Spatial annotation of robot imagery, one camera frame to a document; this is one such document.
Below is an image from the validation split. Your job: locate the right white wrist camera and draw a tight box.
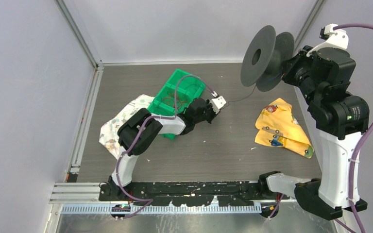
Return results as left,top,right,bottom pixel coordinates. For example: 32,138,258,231
306,24,349,57

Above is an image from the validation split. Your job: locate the white patterned cloth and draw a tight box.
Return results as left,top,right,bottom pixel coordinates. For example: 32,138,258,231
99,94,154,159

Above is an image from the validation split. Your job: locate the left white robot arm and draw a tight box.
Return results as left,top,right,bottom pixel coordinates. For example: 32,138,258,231
99,96,226,201

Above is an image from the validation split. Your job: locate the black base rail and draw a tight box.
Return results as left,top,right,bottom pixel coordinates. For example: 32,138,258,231
99,181,280,207

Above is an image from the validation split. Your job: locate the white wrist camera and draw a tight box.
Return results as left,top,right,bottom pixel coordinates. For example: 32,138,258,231
306,24,349,57
209,96,227,115

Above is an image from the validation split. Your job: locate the black cable spool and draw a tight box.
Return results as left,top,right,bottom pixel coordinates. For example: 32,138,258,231
240,25,294,92

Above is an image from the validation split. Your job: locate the yellow printed cloth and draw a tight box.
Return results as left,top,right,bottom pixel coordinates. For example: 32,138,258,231
254,98,314,159

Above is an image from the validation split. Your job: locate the purple wire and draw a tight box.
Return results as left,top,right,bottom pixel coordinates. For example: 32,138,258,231
225,84,258,104

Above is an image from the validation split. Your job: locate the green three-compartment bin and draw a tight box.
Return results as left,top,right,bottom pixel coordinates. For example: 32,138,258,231
147,68,206,140

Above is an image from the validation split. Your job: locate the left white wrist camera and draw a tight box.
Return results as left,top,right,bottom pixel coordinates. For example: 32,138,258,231
209,96,227,115

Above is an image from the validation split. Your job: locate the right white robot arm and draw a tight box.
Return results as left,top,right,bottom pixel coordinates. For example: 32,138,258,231
257,46,370,220

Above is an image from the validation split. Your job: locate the orange wire bundle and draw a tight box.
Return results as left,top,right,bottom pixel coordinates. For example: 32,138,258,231
161,91,190,114

